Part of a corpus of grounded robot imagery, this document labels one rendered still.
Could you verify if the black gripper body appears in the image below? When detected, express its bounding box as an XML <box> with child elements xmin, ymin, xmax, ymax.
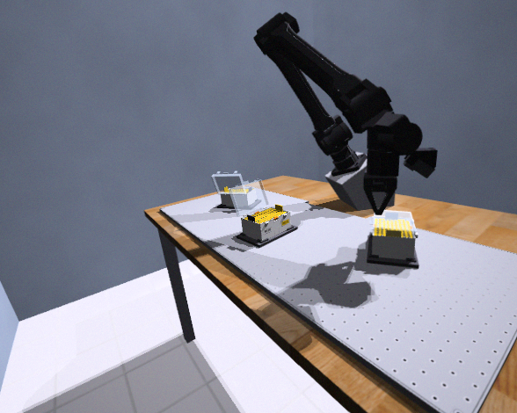
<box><xmin>363</xmin><ymin>149</ymin><xmax>397</xmax><ymax>190</ymax></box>

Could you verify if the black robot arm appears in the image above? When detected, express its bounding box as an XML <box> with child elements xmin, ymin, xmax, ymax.
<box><xmin>254</xmin><ymin>12</ymin><xmax>437</xmax><ymax>178</ymax></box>

